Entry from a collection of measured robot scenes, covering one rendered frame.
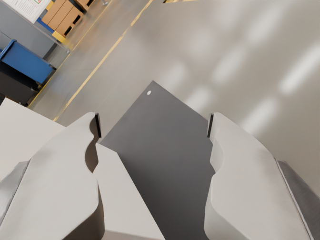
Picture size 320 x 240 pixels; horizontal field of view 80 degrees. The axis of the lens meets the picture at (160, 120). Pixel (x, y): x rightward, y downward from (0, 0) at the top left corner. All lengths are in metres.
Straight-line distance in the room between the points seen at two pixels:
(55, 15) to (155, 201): 8.53
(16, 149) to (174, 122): 0.31
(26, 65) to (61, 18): 3.81
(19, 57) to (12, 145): 5.00
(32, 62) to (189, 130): 5.02
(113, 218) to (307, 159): 0.51
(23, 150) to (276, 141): 0.63
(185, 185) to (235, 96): 0.52
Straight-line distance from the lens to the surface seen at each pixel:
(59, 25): 8.77
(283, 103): 0.74
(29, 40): 10.07
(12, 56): 5.33
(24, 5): 5.41
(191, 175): 0.38
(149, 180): 0.45
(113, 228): 0.31
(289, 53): 0.88
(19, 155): 0.33
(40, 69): 5.33
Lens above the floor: 0.60
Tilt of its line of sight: 37 degrees down
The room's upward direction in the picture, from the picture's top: 53 degrees counter-clockwise
